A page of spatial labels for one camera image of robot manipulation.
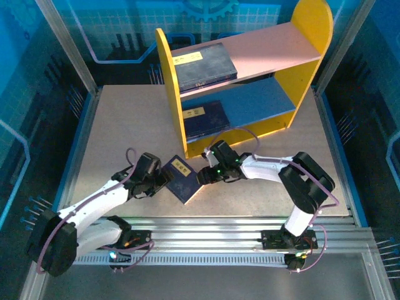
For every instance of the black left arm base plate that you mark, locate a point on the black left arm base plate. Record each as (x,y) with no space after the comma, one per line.
(142,239)

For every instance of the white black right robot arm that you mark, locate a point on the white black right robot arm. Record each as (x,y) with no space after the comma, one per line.
(259,167)

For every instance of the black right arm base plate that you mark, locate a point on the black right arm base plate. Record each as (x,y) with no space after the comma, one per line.
(272,240)

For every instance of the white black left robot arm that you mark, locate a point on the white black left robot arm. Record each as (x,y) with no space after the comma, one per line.
(97,200)

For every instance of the aluminium table side rail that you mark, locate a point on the aluminium table side rail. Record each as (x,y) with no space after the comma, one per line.
(83,147)
(328,125)

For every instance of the aluminium frame post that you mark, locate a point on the aluminium frame post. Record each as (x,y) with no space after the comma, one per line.
(67,47)
(340,47)

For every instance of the black connector box with LED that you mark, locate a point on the black connector box with LED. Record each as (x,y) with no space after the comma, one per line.
(120,257)
(293,261)

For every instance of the yellow pink blue bookshelf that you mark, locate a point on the yellow pink blue bookshelf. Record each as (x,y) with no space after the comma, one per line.
(312,18)

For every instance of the aluminium mounting rail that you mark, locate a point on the aluminium mounting rail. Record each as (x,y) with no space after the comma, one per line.
(203,232)

